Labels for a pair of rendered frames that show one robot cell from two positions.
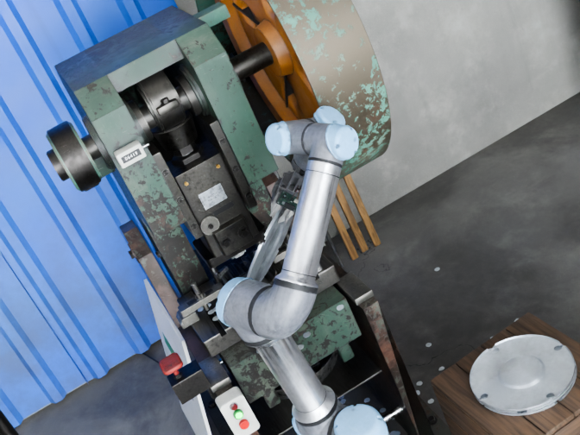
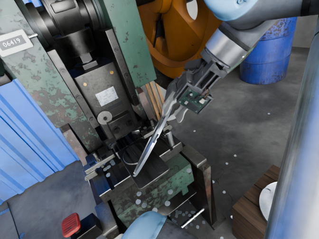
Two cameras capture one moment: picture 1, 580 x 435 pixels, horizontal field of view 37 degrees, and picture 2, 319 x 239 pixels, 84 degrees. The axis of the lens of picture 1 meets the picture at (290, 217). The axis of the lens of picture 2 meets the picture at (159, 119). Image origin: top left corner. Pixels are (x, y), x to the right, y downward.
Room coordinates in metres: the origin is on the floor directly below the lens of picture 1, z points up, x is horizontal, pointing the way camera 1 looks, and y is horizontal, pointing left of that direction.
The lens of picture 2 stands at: (1.57, 0.13, 1.33)
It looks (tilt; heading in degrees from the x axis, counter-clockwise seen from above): 36 degrees down; 350
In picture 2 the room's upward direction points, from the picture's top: 17 degrees counter-clockwise
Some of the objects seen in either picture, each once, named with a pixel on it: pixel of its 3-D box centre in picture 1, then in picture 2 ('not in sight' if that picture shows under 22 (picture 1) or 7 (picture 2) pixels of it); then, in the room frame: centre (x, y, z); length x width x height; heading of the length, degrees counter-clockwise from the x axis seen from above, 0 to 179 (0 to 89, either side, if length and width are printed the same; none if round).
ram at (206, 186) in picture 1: (211, 199); (107, 98); (2.25, 0.18, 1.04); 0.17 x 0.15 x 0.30; 11
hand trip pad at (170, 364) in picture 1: (175, 371); (75, 227); (2.00, 0.47, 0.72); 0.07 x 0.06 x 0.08; 11
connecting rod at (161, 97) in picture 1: (173, 126); (74, 37); (2.29, 0.19, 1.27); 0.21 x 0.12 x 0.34; 11
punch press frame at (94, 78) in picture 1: (222, 234); (112, 120); (2.43, 0.22, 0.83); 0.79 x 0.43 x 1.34; 11
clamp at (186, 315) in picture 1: (198, 298); (96, 160); (2.26, 0.35, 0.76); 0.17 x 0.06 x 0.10; 101
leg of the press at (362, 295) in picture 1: (335, 284); (167, 143); (2.48, -0.05, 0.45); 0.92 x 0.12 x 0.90; 11
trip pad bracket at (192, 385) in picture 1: (197, 394); (93, 235); (2.00, 0.45, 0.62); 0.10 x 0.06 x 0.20; 101
